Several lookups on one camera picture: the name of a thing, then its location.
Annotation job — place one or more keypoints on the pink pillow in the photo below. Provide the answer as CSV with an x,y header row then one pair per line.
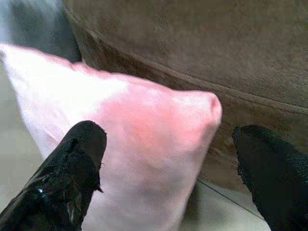
x,y
134,134

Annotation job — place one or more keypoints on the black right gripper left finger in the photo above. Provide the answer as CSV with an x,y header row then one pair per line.
x,y
62,178

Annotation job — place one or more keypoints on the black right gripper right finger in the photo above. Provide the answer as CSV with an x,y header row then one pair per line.
x,y
272,178

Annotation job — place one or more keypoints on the brown fabric sofa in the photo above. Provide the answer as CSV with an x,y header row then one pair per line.
x,y
197,62

